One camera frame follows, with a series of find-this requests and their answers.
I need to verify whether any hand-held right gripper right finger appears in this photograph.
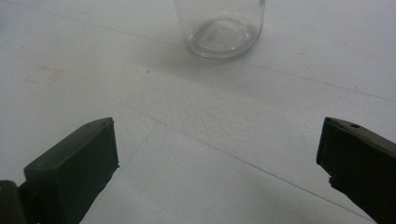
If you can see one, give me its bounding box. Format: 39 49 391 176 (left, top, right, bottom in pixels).
316 117 396 224

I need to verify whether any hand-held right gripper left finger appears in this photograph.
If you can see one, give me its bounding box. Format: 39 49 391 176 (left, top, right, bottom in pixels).
18 117 120 224

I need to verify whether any clear glass jar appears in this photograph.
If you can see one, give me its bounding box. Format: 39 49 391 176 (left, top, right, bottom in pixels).
173 0 266 60

